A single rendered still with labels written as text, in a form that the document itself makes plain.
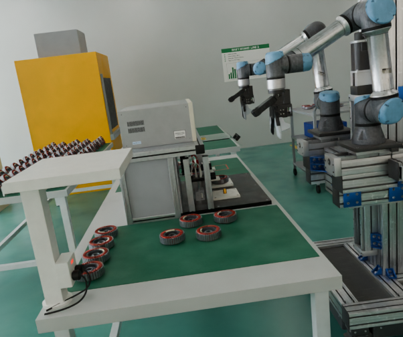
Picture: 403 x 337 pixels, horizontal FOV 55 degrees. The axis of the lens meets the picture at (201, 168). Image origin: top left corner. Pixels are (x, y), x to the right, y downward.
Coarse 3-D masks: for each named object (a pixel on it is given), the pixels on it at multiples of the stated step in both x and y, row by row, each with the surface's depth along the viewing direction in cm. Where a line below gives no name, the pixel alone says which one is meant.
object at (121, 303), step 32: (96, 224) 206; (320, 256) 143; (96, 288) 140; (128, 288) 137; (160, 288) 134; (192, 288) 132; (224, 288) 130; (256, 288) 128; (288, 288) 128; (320, 288) 129; (64, 320) 125; (96, 320) 126
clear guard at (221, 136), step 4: (200, 136) 253; (204, 136) 251; (208, 136) 249; (212, 136) 247; (216, 136) 245; (220, 136) 243; (224, 136) 241; (228, 136) 239; (204, 140) 235; (208, 140) 234; (212, 140) 234; (236, 140) 238; (240, 144) 236
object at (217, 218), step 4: (216, 212) 191; (220, 212) 191; (224, 212) 192; (228, 212) 191; (232, 212) 189; (216, 216) 186; (220, 216) 185; (224, 216) 185; (228, 216) 184; (232, 216) 185; (236, 216) 188; (216, 220) 186; (220, 220) 185; (224, 220) 185; (228, 220) 185; (232, 220) 185
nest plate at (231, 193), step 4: (212, 192) 227; (216, 192) 226; (220, 192) 225; (228, 192) 223; (232, 192) 222; (236, 192) 221; (216, 196) 218; (220, 196) 217; (224, 196) 216; (228, 196) 216; (232, 196) 215; (236, 196) 215; (216, 200) 215
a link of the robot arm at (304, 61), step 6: (294, 54) 160; (300, 54) 159; (306, 54) 160; (294, 60) 158; (300, 60) 158; (306, 60) 158; (312, 60) 160; (294, 66) 158; (300, 66) 159; (306, 66) 159; (288, 72) 160; (294, 72) 161
